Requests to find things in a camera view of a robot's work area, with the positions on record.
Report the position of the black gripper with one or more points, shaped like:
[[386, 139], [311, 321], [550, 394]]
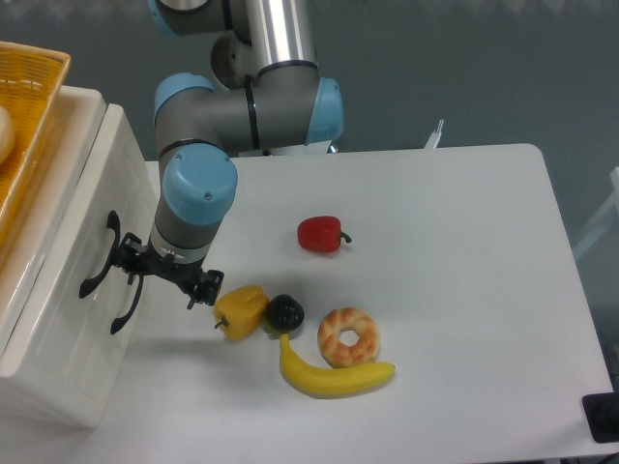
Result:
[[136, 259]]

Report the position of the white top drawer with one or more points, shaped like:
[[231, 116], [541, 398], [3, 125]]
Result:
[[58, 332]]

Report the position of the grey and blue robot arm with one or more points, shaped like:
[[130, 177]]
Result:
[[282, 101]]

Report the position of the white drawer cabinet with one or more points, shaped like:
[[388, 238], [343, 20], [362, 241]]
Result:
[[75, 121]]

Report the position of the yellow bell pepper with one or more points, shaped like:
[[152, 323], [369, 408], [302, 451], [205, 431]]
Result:
[[238, 313]]

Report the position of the red bell pepper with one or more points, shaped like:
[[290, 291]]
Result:
[[321, 234]]

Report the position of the yellow banana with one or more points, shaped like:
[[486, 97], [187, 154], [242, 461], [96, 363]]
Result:
[[331, 382]]

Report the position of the white bread roll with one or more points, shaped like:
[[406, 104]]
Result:
[[7, 134]]

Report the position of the yellow woven basket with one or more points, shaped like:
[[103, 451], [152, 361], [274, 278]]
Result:
[[31, 78]]

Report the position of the black device at edge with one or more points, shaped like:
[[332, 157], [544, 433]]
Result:
[[601, 411]]

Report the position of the white table frame bracket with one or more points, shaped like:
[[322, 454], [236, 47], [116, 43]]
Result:
[[435, 137]]

